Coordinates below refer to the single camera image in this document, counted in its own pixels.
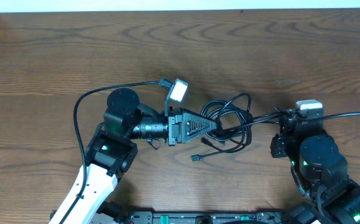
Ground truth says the black cable bundle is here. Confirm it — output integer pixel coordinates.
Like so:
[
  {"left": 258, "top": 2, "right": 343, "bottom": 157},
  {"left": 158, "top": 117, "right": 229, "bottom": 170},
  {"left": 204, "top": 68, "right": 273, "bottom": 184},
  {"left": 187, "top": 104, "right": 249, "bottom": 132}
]
[{"left": 190, "top": 92, "right": 292, "bottom": 162}]

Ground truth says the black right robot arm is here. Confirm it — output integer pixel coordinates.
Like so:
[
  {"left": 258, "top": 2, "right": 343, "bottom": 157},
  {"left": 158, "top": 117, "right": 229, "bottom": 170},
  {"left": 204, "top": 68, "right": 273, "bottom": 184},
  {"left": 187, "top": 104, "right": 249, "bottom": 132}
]
[{"left": 270, "top": 109, "right": 360, "bottom": 224}]

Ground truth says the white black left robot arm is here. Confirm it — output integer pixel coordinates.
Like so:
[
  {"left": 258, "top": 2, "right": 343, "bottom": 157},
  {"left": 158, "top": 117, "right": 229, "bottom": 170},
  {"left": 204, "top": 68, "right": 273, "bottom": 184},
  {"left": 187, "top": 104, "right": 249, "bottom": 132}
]
[{"left": 50, "top": 88, "right": 216, "bottom": 223}]

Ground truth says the black left camera cable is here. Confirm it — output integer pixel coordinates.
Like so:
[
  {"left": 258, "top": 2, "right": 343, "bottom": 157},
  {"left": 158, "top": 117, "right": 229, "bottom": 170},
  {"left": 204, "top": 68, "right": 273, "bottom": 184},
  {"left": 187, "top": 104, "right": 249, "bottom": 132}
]
[{"left": 58, "top": 77, "right": 174, "bottom": 224}]

